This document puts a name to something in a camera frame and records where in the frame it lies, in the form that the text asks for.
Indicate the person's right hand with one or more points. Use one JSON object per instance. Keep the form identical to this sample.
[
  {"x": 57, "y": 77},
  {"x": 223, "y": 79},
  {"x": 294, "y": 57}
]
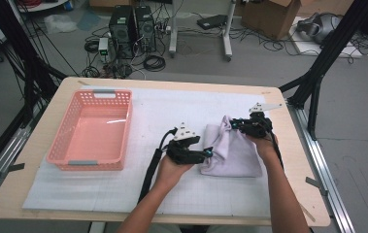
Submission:
[{"x": 267, "y": 150}]

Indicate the white flat board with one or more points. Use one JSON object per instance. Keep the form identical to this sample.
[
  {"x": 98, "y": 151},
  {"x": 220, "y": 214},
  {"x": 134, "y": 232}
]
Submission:
[{"x": 304, "y": 48}]

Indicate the black computer tower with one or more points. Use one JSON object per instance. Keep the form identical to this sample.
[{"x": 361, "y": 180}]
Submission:
[
  {"x": 146, "y": 29},
  {"x": 121, "y": 32}
]

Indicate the aluminium rail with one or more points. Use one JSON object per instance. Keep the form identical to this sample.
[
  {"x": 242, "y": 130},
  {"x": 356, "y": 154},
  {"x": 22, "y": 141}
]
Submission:
[
  {"x": 6, "y": 152},
  {"x": 320, "y": 161}
]

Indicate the white grid mat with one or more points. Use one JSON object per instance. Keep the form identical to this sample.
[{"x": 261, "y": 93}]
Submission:
[{"x": 74, "y": 194}]

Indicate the pink plastic basket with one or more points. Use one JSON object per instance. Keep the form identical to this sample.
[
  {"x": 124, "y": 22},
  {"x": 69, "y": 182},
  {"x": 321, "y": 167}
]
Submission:
[{"x": 91, "y": 136}]

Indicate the grey metal bracket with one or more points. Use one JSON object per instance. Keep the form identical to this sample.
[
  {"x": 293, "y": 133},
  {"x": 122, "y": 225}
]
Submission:
[
  {"x": 11, "y": 168},
  {"x": 316, "y": 184}
]

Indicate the white round table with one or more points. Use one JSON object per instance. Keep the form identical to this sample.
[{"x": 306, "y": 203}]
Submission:
[{"x": 42, "y": 7}]

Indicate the white plastic bag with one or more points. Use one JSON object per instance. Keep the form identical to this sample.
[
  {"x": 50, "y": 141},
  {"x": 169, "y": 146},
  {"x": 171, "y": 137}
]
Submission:
[{"x": 58, "y": 24}]

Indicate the black flat device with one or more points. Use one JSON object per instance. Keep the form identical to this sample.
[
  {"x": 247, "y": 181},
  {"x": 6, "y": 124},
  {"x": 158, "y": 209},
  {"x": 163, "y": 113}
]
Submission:
[{"x": 210, "y": 22}]

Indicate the large cardboard box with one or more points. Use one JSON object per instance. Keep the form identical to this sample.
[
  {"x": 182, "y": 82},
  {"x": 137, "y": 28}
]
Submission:
[{"x": 269, "y": 19}]

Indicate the small white box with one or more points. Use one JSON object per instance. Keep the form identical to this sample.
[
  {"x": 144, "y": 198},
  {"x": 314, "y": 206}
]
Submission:
[{"x": 103, "y": 45}]

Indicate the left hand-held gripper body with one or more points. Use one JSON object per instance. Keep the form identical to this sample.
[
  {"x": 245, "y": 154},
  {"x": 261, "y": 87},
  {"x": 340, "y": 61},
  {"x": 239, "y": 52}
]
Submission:
[{"x": 181, "y": 152}]

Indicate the grey headset device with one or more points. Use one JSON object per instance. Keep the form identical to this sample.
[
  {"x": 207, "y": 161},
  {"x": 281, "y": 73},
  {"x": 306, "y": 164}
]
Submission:
[{"x": 324, "y": 26}]

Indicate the white metal stand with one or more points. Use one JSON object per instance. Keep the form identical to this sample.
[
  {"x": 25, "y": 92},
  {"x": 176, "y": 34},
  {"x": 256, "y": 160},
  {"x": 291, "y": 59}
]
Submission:
[{"x": 173, "y": 32}]

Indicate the person's left hand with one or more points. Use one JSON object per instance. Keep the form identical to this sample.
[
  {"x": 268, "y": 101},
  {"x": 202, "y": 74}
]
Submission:
[{"x": 168, "y": 173}]

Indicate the white cat-print pillowcase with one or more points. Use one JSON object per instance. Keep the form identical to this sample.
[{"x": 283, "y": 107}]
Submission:
[{"x": 233, "y": 155}]

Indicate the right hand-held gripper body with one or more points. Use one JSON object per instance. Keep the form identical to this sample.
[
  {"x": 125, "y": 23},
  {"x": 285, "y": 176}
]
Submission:
[{"x": 257, "y": 127}]

